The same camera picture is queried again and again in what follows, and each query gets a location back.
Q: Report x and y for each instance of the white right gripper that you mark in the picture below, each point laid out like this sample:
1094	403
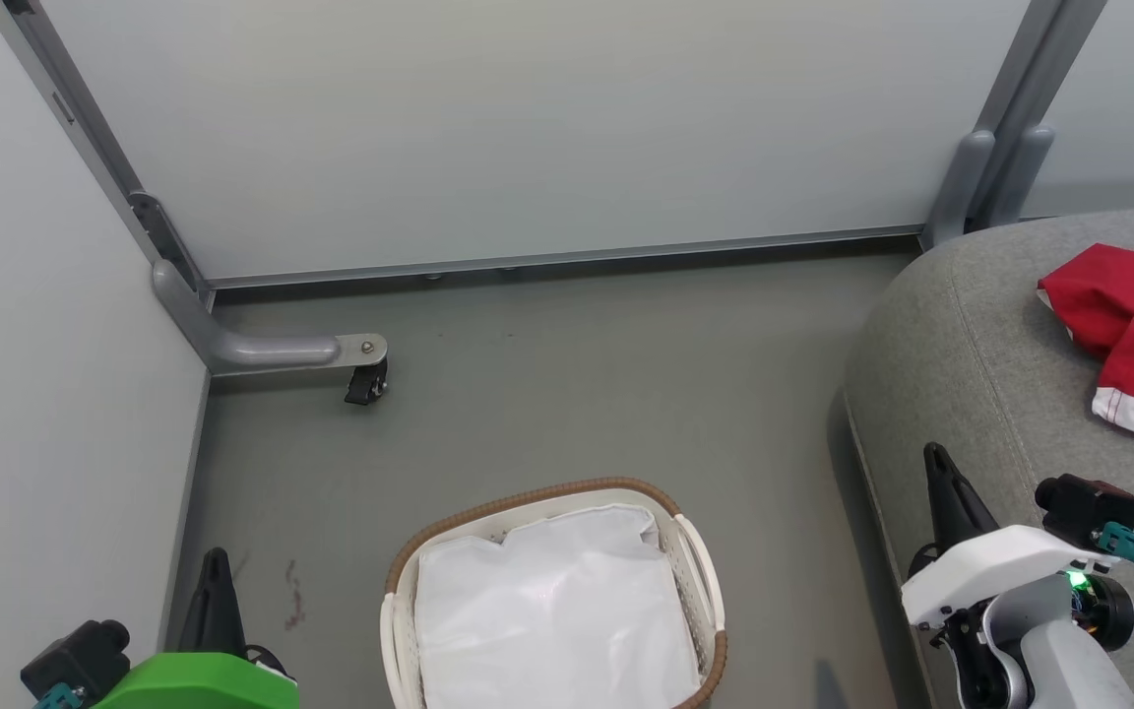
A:
990	566

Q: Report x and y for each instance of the grey partition corner post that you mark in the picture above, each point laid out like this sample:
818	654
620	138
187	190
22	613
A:
75	108

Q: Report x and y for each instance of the grey fabric sofa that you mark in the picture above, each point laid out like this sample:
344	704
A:
971	345

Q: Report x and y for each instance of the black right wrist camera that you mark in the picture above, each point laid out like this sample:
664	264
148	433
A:
1089	507

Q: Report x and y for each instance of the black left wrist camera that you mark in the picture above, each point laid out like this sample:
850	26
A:
75	660

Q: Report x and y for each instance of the black caster wheel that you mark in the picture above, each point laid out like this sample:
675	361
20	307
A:
365	384

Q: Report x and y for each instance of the grey partition support foot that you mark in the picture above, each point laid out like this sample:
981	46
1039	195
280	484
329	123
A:
262	352

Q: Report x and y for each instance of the red and white garment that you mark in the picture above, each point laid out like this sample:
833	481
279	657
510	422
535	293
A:
1118	295

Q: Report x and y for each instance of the grey partition bottom rail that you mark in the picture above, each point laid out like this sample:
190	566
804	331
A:
567	258

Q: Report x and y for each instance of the white basket liner cloth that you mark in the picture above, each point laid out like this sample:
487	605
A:
547	611

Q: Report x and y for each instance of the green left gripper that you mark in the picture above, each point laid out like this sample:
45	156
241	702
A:
203	684

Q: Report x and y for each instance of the grey folding rack legs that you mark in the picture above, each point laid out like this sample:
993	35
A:
995	148

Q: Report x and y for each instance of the white brown-rimmed laundry basket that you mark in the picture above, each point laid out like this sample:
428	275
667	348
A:
687	591

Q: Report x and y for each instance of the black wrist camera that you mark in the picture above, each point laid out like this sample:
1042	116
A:
1089	507
75	660

